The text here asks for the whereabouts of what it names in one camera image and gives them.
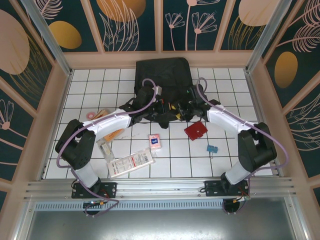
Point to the red wallet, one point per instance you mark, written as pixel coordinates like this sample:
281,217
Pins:
196,131

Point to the black fabric backpack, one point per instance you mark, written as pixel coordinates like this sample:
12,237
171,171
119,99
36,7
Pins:
162,72

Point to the pink tissue pack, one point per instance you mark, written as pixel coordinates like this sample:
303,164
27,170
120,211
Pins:
155,142

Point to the blue binder clip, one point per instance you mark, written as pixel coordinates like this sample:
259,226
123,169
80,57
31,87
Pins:
211,148

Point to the orange paperback book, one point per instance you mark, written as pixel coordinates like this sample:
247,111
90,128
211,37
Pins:
113,135

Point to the pink tape roll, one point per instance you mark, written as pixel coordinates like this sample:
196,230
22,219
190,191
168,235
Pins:
87,115

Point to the clear plastic pencil case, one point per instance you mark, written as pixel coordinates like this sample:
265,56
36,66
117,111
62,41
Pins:
106,150

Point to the white red stationery package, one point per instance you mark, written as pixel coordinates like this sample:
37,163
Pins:
130,162

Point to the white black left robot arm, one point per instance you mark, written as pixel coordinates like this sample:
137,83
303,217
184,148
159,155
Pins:
112,122

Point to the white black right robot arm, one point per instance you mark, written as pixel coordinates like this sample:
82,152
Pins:
225,120

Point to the orange circle leaves art panel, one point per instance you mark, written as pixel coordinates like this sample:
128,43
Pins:
125,25

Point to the pink circle feather art panel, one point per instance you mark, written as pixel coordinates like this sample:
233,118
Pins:
245,25

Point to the orange oval feather art panel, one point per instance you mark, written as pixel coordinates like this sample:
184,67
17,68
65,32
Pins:
287,67

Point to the steel sheet panel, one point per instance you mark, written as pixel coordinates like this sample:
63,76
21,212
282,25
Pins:
160,225

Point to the large pink disc art panel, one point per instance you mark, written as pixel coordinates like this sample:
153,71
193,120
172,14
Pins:
15,50

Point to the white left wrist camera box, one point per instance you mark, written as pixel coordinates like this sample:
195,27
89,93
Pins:
159,90

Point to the aluminium side rail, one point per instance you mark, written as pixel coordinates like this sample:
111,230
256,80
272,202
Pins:
65,87
254,100

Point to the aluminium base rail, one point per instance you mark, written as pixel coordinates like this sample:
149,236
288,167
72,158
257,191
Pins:
160,186

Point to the three flowers wall art panel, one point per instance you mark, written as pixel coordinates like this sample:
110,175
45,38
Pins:
190,25

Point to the aluminium frame post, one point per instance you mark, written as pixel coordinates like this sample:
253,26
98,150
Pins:
265,37
50,37

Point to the orange oval wall art panel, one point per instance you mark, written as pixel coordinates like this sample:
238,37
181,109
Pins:
65,35

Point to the feather leaves wall art panel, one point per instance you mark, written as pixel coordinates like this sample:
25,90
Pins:
305,130

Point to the single flower wall art panel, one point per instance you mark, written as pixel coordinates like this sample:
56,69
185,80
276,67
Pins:
12,130

